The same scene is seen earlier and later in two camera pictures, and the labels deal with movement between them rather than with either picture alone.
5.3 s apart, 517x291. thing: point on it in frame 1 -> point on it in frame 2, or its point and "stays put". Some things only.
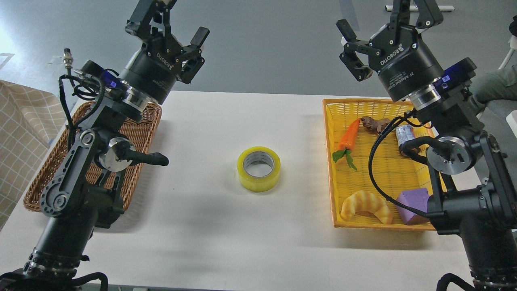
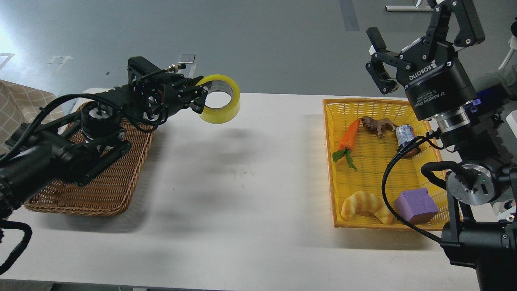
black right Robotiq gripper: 405,66 -> 437,85
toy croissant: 364,201 stays put
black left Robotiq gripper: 153,69 -> 174,92
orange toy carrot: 345,145 stays put
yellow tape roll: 259,169 -> 225,84
